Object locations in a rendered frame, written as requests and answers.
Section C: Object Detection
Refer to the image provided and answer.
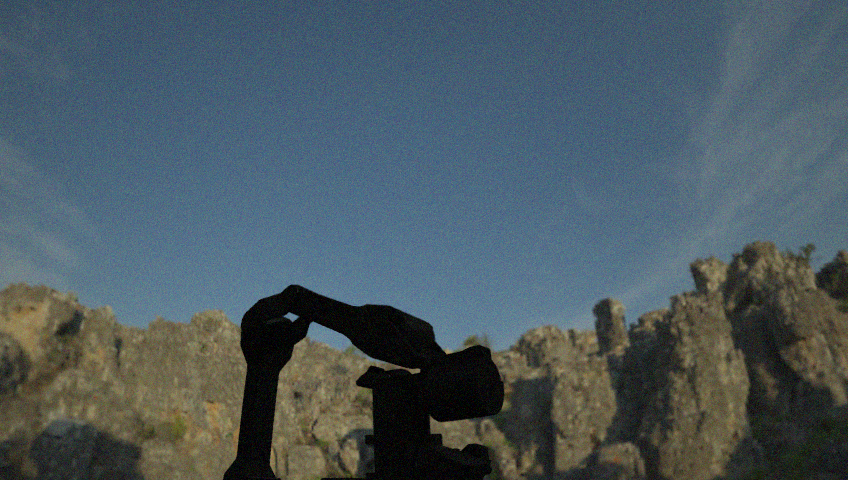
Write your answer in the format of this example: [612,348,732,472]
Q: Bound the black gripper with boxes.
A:
[321,424,433,480]

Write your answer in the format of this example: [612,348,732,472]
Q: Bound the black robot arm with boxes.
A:
[223,284,505,480]

